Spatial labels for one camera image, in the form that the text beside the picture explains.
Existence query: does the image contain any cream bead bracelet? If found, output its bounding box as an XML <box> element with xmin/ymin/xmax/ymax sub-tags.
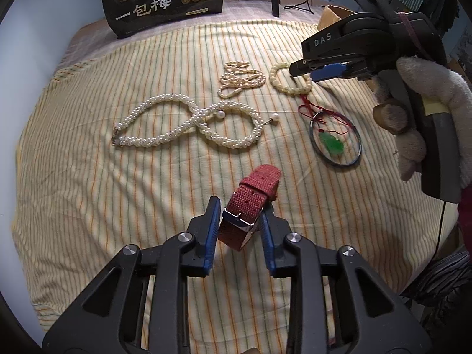
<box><xmin>268</xmin><ymin>61</ymin><xmax>314</xmax><ymax>96</ymax></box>

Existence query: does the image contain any red woven watch strap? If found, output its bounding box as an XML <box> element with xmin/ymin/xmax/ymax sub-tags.
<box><xmin>217</xmin><ymin>164</ymin><xmax>283</xmax><ymax>252</ymax></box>

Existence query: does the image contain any small cream pearl necklace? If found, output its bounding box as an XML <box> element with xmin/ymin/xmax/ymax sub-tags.
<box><xmin>217</xmin><ymin>60</ymin><xmax>267</xmax><ymax>100</ymax></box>

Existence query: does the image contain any right hand in white glove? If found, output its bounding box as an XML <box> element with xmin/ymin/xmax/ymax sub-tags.
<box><xmin>373</xmin><ymin>58</ymin><xmax>471</xmax><ymax>189</ymax></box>

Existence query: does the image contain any brown cardboard box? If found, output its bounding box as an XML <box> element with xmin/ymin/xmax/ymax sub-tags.
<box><xmin>318</xmin><ymin>5</ymin><xmax>354</xmax><ymax>31</ymax></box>

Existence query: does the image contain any yellow striped cloth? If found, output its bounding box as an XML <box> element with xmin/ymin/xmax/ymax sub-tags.
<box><xmin>11</xmin><ymin>19</ymin><xmax>457</xmax><ymax>331</ymax></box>

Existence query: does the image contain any pink checked bed sheet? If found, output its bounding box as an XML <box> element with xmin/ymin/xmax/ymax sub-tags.
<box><xmin>57</xmin><ymin>0</ymin><xmax>335</xmax><ymax>71</ymax></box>

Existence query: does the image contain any black power cable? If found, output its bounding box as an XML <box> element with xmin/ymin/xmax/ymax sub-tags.
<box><xmin>283</xmin><ymin>0</ymin><xmax>327</xmax><ymax>15</ymax></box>

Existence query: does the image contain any landscape wall poster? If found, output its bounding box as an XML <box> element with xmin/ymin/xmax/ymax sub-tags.
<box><xmin>452</xmin><ymin>26</ymin><xmax>472</xmax><ymax>80</ymax></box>

